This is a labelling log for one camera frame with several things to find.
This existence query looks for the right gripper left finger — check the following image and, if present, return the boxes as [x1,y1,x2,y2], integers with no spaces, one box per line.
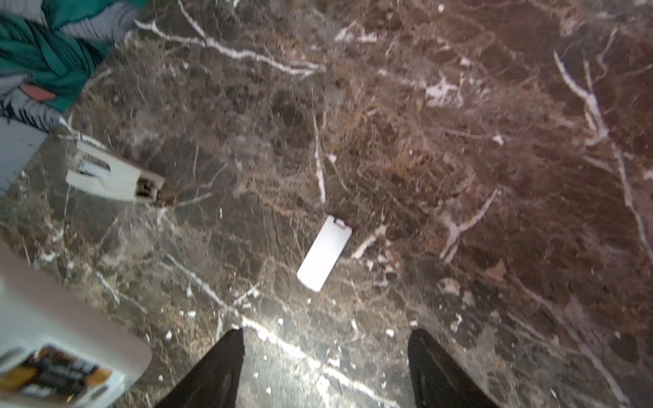
[155,329,245,408]

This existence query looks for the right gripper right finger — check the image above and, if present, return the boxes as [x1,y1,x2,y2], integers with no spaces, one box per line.
[407,328,498,408]

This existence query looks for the white battery cover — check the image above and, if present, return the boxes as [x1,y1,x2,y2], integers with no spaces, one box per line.
[297,215,352,292]

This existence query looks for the white remote control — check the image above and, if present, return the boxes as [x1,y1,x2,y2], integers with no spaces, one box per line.
[1,243,152,407]

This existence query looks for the black and white stapler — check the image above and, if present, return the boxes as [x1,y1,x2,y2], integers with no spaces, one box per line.
[66,140,165,204]

